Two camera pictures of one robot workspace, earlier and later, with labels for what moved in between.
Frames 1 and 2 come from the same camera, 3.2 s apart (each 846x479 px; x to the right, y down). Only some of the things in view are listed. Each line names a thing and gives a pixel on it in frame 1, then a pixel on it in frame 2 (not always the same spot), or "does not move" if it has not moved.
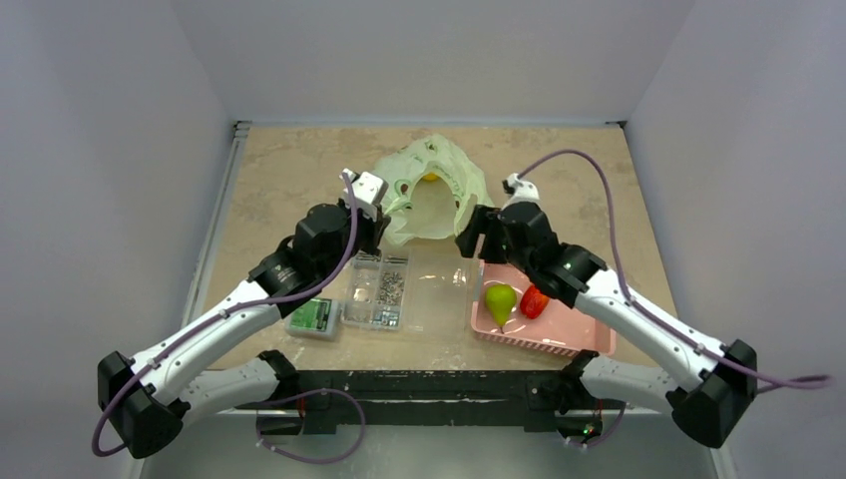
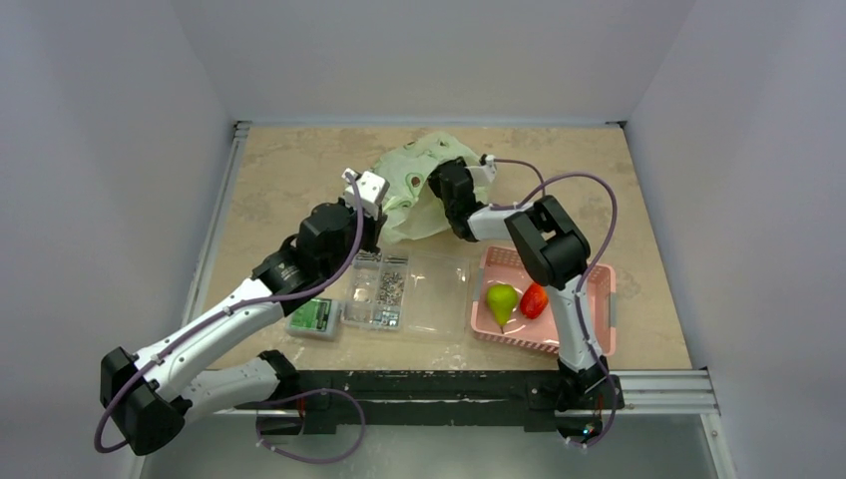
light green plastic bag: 432,191 does not move
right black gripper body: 490,230 -> 447,183
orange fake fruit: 533,302 does not move
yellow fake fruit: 501,298 does not move
